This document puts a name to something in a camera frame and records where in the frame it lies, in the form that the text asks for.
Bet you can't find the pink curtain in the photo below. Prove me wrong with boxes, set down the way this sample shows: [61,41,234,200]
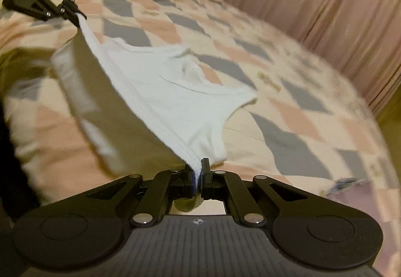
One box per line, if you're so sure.
[224,0,400,114]

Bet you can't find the white tank top garment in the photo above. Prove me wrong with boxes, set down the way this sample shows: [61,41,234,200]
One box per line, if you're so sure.
[51,17,256,178]

